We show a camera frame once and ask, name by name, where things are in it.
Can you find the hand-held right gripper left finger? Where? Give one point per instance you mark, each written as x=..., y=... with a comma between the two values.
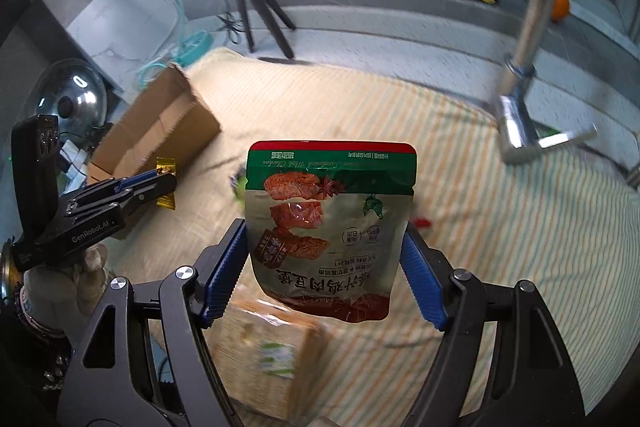
x=225, y=274

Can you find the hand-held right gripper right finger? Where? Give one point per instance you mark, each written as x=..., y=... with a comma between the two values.
x=422, y=282

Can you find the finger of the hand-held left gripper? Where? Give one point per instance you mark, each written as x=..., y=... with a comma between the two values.
x=155, y=188
x=115, y=187

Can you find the yellow candy wrapper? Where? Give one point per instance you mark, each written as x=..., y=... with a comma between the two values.
x=165, y=167

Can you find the cardboard box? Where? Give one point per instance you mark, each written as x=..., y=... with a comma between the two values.
x=170, y=122

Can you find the clear bread packet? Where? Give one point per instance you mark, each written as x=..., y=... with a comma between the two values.
x=265, y=347

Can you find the green and red snack pouch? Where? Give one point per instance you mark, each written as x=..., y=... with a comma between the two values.
x=320, y=217

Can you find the person's left hand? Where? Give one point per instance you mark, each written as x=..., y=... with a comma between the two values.
x=75, y=282

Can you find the small red candy packet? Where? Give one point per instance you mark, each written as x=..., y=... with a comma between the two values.
x=422, y=223

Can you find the small green candy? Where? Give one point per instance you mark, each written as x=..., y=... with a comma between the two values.
x=239, y=182

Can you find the striped beige cloth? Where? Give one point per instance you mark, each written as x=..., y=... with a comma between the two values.
x=450, y=157

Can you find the black tripod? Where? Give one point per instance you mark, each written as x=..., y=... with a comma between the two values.
x=247, y=2

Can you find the chrome faucet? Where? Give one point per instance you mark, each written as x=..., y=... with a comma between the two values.
x=537, y=7

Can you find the orange fruit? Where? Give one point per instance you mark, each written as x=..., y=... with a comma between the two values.
x=561, y=5

